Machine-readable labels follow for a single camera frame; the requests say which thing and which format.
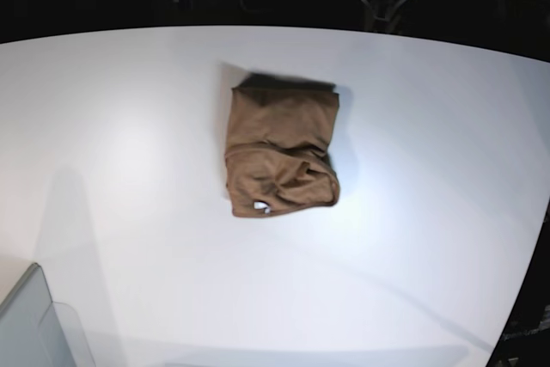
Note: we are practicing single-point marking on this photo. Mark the brown t-shirt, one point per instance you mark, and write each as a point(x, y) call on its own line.
point(276, 147)

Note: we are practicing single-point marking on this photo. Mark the grey plastic bin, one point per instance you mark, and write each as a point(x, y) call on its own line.
point(36, 330)

